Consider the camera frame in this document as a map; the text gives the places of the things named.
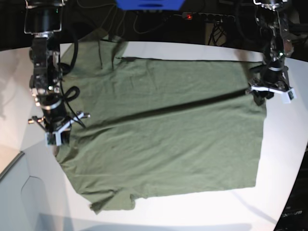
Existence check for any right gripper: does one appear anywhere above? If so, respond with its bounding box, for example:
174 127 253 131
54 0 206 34
39 96 71 145

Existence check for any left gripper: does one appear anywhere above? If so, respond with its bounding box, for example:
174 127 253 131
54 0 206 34
250 64 289 106

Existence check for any green t-shirt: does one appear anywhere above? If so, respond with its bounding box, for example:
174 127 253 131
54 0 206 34
56 39 266 213

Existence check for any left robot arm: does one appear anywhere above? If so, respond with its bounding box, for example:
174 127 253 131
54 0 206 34
247 0 296 106

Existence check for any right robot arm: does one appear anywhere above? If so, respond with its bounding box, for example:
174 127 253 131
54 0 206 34
24 0 83 146

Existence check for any black power strip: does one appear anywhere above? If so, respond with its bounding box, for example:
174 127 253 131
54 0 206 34
181 12 235 23

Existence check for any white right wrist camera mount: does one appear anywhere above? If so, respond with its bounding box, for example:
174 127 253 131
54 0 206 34
28 111 90 147

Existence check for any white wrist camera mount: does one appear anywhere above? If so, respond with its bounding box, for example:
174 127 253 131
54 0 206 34
249 81 297 104
28 111 90 147

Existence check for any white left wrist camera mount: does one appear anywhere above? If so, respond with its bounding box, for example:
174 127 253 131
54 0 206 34
249 81 297 104

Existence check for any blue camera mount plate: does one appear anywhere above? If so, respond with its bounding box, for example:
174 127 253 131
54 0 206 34
116 0 185 11

